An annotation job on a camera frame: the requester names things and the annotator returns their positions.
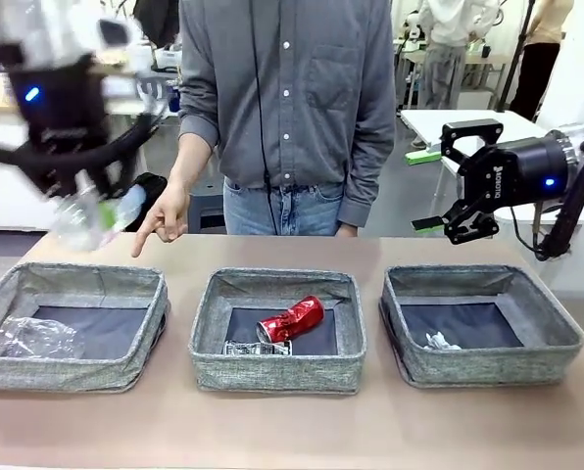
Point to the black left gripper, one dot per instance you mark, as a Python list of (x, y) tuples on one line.
[(62, 112)]

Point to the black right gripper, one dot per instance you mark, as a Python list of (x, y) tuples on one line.
[(522, 171)]

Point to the crushed clear blue-capped bottle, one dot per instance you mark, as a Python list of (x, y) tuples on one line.
[(76, 230)]

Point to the clear plastic cup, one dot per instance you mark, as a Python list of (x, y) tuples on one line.
[(37, 338)]

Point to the white paper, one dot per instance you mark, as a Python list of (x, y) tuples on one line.
[(439, 342)]

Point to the crushed red can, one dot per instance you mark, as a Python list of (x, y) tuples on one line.
[(292, 320)]

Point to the black pepsi can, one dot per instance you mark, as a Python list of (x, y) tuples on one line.
[(253, 348)]

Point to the person's right forearm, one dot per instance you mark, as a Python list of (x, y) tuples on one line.
[(194, 156)]

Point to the person's left forearm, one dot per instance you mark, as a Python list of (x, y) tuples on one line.
[(355, 205)]

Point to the person's right hand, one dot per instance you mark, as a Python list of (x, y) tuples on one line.
[(172, 215)]

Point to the person's left hand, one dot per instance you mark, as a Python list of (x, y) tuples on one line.
[(347, 231)]

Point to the white table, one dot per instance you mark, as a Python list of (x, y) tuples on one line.
[(419, 127)]

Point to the black backpack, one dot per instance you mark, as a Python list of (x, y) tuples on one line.
[(150, 183)]

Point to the person in white clothes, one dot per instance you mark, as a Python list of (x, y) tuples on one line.
[(444, 73)]

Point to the white bin with logo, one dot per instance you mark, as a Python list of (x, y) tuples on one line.
[(150, 88)]

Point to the person in beige top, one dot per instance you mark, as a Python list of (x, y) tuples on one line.
[(532, 83)]

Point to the black tripod pole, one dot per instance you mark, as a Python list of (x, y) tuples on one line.
[(515, 59)]

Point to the person in grey shirt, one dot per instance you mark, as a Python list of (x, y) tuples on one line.
[(292, 98)]

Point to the grey fabric basket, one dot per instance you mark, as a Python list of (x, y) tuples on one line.
[(277, 374), (493, 369), (52, 374)]

